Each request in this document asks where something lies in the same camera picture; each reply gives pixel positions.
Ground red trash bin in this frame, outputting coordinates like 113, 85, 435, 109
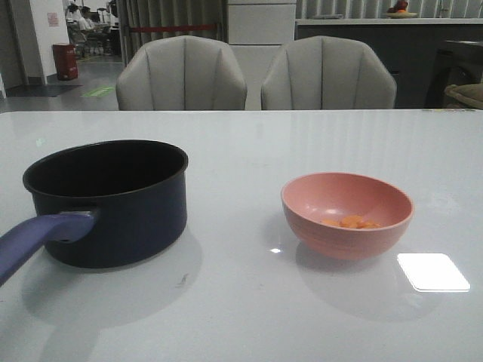
52, 44, 78, 81

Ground seated person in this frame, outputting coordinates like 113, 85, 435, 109
78, 6, 109, 52

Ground red barrier belt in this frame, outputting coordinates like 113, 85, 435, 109
128, 23, 218, 33

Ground fruit plate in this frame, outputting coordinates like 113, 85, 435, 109
386, 0, 418, 19

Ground grey chair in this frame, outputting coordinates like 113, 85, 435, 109
260, 35, 397, 110
116, 35, 248, 111

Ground left grey chair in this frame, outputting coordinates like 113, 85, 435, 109
116, 35, 248, 111

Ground dark counter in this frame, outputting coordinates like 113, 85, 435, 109
295, 18, 482, 109

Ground pink bowl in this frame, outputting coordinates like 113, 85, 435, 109
281, 172, 414, 260

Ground olive cushion seat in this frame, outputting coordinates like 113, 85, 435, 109
445, 83, 483, 109

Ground right grey chair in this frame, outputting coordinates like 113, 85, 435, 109
260, 35, 397, 110

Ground dark blue saucepan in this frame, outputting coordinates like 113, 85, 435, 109
1, 140, 189, 281

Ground orange ham slices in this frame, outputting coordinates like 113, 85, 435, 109
321, 215, 382, 229

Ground white cabinet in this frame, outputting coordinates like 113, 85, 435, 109
227, 1, 297, 110

